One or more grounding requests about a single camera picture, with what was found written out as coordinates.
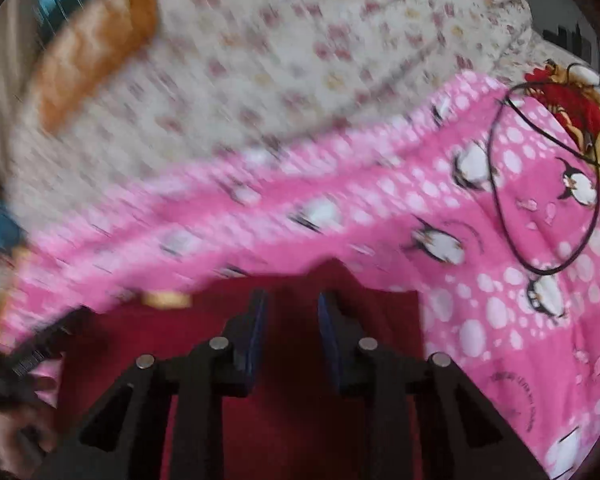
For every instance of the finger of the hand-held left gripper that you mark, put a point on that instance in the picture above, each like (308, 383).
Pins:
(50, 337)

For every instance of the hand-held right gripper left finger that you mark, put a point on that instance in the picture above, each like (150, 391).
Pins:
(254, 342)

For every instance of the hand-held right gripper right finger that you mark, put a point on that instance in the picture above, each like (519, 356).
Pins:
(331, 347)

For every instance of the dark red sweater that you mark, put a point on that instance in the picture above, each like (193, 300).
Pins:
(290, 415)

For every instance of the person's left hand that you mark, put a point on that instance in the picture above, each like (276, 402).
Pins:
(22, 435)

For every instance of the pink penguin print blanket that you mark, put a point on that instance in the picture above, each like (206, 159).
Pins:
(380, 220)

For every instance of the beige curtain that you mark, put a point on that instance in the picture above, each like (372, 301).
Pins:
(5, 70)

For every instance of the floral print quilt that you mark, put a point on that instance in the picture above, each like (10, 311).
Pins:
(280, 60)

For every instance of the orange checkered cushion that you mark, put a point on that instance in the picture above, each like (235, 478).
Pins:
(95, 50)

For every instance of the yellow red printed blanket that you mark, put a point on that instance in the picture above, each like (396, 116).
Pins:
(592, 115)

